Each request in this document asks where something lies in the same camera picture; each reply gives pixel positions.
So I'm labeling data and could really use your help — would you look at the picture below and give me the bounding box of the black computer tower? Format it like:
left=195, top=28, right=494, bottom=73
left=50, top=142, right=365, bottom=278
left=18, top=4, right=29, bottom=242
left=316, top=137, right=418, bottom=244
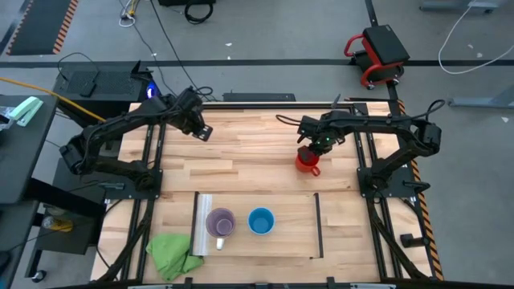
left=53, top=60, right=156, bottom=121

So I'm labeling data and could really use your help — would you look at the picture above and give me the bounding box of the yellow cable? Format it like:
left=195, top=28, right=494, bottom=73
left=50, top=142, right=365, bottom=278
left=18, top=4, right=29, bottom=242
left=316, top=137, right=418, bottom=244
left=0, top=76, right=107, bottom=122

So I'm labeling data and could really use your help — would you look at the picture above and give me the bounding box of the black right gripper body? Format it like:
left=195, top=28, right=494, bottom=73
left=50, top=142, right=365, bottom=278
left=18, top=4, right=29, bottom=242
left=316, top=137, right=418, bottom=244
left=297, top=113, right=345, bottom=156

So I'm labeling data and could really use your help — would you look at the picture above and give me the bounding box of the blue cup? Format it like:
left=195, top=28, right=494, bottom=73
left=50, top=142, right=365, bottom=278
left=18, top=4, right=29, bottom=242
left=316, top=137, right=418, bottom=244
left=247, top=206, right=276, bottom=236

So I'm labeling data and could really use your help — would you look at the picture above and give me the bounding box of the purple mug with white handle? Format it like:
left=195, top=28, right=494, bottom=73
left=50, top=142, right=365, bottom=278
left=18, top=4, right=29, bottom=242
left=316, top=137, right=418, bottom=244
left=205, top=207, right=237, bottom=251

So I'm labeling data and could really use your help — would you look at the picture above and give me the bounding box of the white cable bundle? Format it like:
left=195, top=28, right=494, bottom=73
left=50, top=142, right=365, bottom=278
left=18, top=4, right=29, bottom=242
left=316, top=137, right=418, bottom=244
left=117, top=0, right=141, bottom=28

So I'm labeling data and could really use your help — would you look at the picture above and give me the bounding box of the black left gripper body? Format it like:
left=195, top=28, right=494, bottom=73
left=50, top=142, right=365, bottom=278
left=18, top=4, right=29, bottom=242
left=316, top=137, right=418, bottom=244
left=174, top=87, right=204, bottom=136

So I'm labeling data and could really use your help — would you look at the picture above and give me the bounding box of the coiled black cable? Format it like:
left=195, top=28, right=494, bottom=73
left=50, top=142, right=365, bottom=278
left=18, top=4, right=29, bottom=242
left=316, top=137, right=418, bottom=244
left=183, top=2, right=215, bottom=25

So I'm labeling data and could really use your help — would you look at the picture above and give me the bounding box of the black orange striped floor mat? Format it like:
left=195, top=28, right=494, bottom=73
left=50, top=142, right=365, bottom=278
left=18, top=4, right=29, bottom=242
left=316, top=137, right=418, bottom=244
left=6, top=0, right=80, bottom=56

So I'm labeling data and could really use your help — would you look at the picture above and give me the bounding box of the red mug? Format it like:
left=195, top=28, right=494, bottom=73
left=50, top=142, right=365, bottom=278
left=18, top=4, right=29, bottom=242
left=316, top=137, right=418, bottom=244
left=295, top=146, right=322, bottom=177

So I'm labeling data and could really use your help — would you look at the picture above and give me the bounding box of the black clamp handle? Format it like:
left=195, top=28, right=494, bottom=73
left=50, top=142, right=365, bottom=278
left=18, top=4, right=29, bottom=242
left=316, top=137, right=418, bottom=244
left=402, top=181, right=431, bottom=192

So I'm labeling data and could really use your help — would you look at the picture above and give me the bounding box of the black desk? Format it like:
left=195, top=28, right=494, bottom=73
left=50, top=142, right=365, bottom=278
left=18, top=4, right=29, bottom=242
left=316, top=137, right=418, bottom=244
left=0, top=95, right=59, bottom=206

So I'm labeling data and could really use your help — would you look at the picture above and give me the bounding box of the small black flat device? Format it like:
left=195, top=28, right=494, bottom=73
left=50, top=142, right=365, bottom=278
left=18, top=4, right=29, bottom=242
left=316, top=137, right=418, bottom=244
left=79, top=82, right=98, bottom=99

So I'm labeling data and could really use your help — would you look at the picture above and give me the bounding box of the green cloth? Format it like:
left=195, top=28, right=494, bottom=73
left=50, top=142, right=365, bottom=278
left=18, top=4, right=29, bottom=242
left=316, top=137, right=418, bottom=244
left=145, top=234, right=205, bottom=282

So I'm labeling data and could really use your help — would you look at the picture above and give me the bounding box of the shiny silver strip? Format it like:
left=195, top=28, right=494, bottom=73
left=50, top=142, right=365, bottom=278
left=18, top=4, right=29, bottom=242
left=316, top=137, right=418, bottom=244
left=191, top=193, right=213, bottom=257

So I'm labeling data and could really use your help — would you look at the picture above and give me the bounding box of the black lower cart shelf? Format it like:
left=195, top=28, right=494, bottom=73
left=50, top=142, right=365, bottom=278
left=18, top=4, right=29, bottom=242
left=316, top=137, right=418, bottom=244
left=23, top=156, right=108, bottom=279

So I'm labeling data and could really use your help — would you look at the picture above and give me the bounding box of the red black rolling stool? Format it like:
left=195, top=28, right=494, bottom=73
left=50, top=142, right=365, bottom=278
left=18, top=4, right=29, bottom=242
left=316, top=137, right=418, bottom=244
left=343, top=24, right=411, bottom=91

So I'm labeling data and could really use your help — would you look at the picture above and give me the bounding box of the black aluminium table frame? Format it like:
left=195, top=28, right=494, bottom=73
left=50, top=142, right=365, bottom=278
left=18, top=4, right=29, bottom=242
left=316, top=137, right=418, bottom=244
left=96, top=102, right=443, bottom=284

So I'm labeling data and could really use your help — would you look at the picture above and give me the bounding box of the mint green stapler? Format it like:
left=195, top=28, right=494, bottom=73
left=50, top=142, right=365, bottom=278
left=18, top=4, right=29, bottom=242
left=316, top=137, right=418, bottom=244
left=8, top=96, right=44, bottom=128

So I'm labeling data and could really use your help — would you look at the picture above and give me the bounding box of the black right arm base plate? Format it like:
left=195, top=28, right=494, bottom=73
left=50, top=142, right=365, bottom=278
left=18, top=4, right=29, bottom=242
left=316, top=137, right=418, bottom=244
left=357, top=166, right=418, bottom=198

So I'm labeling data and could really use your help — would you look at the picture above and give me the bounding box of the bottle with yellow liquid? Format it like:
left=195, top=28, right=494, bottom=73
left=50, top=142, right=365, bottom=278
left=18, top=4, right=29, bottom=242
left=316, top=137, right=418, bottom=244
left=41, top=216, right=75, bottom=234

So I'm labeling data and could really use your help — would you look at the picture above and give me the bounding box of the long black floor cable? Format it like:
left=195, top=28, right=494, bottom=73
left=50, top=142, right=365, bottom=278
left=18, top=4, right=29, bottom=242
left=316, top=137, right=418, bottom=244
left=149, top=0, right=210, bottom=100

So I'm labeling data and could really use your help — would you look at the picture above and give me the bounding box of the black cylinder knob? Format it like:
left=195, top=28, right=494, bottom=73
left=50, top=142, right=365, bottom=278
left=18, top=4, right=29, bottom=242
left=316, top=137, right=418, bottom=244
left=400, top=233, right=431, bottom=248

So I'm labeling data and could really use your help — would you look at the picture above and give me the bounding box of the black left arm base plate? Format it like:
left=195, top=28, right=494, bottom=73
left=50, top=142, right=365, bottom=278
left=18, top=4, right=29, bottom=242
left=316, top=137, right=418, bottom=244
left=104, top=168, right=164, bottom=201

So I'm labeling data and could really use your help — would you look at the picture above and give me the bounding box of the grey table leg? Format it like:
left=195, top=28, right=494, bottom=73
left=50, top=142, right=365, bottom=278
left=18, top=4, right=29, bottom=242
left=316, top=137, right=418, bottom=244
left=447, top=85, right=514, bottom=109

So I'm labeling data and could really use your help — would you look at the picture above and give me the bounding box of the orange black hazard tape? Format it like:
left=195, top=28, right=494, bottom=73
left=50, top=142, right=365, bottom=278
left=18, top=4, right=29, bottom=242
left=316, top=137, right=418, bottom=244
left=396, top=100, right=445, bottom=282

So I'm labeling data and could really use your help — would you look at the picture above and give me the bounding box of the white floor cable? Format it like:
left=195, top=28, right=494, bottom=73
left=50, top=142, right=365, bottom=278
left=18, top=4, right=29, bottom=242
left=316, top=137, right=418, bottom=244
left=437, top=0, right=514, bottom=75

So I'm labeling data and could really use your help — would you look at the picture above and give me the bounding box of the grey metal frame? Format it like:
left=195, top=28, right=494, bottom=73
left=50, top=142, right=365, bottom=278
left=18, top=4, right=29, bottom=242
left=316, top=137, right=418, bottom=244
left=419, top=0, right=501, bottom=14

